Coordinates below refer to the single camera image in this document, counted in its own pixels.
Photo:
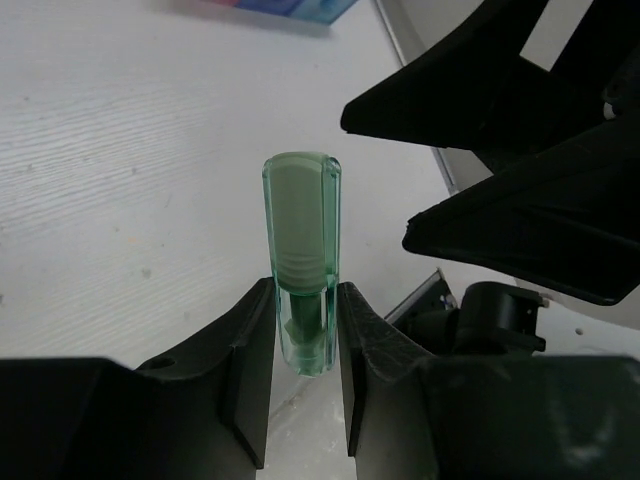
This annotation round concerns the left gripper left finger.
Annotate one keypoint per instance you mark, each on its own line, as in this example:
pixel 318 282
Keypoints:
pixel 196 411

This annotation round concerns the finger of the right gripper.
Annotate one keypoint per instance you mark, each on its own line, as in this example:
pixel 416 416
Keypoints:
pixel 474 91
pixel 566 219

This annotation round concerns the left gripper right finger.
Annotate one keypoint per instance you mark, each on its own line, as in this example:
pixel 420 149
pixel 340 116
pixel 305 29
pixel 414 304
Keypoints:
pixel 412 415

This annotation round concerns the green eraser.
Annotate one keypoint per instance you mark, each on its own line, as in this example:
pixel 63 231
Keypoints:
pixel 302 193

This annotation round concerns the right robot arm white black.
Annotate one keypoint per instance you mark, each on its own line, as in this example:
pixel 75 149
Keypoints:
pixel 419 25

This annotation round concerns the light blue container box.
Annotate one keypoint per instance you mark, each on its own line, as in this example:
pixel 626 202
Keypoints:
pixel 324 12

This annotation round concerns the dark blue container box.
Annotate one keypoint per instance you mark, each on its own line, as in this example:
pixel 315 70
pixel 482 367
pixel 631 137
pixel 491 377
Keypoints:
pixel 282 8

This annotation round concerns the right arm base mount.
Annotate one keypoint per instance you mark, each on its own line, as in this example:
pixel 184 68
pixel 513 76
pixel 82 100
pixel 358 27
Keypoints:
pixel 492 318

